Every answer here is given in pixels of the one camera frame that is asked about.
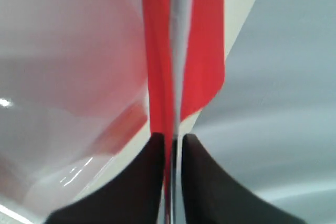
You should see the white square plastic tray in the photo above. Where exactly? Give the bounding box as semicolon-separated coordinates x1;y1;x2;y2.
1;0;146;214

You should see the red and grey object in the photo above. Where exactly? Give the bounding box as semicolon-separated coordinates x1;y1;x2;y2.
142;0;225;223

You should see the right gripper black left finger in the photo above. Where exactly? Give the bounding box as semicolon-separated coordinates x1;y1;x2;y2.
46;133;165;223

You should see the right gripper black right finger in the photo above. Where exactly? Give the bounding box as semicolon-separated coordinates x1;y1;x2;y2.
181;134;305;223

